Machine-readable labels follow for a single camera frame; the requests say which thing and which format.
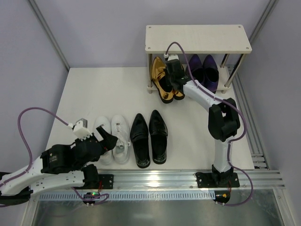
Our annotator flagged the grey slotted cable duct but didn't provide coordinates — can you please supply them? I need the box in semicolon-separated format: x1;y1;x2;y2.
39;190;215;201

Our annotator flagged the white sneaker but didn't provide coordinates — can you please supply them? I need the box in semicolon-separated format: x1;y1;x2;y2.
111;115;131;164
94;115;113;165

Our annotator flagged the black patent left loafer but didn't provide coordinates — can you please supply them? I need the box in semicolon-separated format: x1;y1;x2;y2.
130;113;150;169

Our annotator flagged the white right sneaker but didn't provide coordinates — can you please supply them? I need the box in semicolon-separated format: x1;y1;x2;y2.
111;115;131;164

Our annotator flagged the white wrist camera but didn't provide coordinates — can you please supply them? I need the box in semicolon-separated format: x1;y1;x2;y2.
163;54;179;62
67;118;93;141

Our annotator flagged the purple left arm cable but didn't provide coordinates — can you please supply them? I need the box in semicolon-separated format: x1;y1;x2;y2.
0;107;110;208

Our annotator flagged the purple loafer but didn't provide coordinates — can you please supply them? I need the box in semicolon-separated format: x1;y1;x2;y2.
203;55;219;93
185;54;205;85

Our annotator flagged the gold loafer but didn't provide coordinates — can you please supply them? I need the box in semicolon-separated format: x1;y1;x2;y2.
151;56;174;104
173;89;185;101

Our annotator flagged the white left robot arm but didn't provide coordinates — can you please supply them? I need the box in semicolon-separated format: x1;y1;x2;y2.
0;127;118;207

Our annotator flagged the white two-tier shoe shelf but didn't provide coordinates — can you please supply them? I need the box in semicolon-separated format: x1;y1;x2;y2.
145;24;252;94

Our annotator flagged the white left sneaker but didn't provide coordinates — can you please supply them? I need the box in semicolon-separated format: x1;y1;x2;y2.
94;115;113;165

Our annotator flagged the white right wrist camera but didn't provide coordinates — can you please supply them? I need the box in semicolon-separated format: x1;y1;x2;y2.
163;54;179;62

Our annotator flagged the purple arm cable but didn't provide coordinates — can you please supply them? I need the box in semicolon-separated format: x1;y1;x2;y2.
0;107;110;208
166;41;254;208

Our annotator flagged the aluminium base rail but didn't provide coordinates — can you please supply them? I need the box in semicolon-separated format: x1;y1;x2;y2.
29;169;286;191

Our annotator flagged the left corner aluminium post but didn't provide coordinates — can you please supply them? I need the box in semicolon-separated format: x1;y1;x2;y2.
26;0;70;71

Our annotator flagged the right corner aluminium post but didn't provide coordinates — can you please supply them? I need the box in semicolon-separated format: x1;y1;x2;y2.
249;0;279;45

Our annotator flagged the black patent loafer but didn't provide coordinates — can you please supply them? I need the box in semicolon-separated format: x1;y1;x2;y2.
130;113;150;169
149;110;168;164

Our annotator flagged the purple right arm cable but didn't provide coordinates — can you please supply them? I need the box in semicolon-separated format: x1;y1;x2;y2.
166;41;254;208

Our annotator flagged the black patent right loafer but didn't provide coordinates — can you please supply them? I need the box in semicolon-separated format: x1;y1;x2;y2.
149;110;168;164

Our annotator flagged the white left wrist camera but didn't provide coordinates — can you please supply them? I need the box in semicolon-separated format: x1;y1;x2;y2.
67;118;93;141

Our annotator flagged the corner aluminium post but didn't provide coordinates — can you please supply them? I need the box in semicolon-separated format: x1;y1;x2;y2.
26;0;70;71
249;0;279;45

